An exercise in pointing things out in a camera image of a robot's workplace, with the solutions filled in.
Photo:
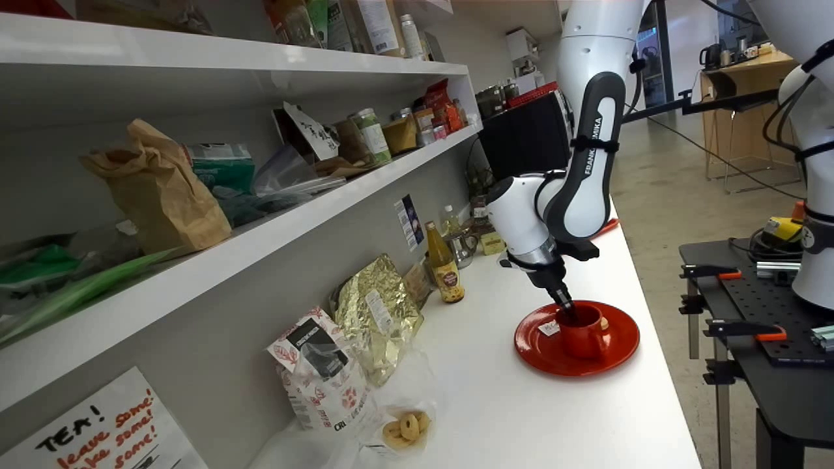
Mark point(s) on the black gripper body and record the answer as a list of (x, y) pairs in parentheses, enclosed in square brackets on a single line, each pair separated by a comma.
[(548, 276)]

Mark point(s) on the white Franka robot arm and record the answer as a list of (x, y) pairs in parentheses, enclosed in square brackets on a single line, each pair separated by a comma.
[(590, 165)]

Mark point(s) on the orange plate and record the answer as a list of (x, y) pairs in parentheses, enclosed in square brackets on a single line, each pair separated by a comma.
[(539, 351)]

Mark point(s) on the white sugar packet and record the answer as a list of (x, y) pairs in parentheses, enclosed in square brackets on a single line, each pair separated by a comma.
[(548, 328)]

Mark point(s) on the red tray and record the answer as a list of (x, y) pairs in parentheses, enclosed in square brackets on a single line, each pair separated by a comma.
[(610, 228)]

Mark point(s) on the yellow glass bottle with label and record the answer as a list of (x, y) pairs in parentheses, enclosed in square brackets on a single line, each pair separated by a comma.
[(445, 269)]

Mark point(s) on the black box appliance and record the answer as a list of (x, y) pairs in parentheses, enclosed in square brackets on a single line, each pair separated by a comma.
[(523, 139)]

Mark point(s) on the gold foil bag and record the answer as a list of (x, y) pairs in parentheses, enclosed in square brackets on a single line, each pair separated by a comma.
[(378, 320)]

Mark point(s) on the red carton box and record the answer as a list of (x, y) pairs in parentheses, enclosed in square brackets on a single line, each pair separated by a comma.
[(445, 108)]

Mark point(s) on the black workbench table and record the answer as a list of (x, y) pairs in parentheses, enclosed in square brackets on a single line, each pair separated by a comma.
[(764, 346)]

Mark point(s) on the clear bag of cookies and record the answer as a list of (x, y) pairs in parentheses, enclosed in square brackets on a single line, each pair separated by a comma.
[(408, 428)]

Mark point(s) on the yellow glass jar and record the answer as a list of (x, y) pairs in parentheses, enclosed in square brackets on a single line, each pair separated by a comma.
[(403, 133)]

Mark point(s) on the jar with green label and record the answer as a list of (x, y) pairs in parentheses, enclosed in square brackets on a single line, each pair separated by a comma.
[(373, 139)]

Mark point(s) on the yellow tool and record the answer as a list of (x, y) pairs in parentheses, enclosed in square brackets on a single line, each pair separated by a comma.
[(785, 228)]

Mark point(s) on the black boom pole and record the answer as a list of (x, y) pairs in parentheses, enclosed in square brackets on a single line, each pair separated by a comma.
[(694, 105)]

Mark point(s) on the wooden cabinet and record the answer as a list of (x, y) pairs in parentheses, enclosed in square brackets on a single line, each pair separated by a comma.
[(739, 120)]

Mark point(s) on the white red patterned coffee bag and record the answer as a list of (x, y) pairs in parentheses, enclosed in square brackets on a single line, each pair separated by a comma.
[(326, 377)]

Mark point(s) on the white plastic bottle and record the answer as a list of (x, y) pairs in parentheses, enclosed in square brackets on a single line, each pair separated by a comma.
[(412, 37)]

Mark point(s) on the white black folded card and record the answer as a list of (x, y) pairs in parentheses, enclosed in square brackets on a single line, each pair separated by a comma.
[(305, 131)]

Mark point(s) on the white carton box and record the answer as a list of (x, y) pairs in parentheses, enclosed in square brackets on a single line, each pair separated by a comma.
[(378, 24)]

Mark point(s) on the teal carton box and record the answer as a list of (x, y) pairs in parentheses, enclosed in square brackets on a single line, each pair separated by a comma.
[(222, 170)]

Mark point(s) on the brown paper bag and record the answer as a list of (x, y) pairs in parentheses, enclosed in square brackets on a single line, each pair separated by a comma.
[(166, 191)]

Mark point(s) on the white handwritten paper sign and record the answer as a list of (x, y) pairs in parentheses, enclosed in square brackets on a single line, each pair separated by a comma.
[(94, 431)]

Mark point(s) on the green plastic bag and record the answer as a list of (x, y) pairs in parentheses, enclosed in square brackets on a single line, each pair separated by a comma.
[(62, 290)]

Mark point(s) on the white wall shelf unit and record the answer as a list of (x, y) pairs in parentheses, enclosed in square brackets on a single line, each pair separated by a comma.
[(261, 237)]

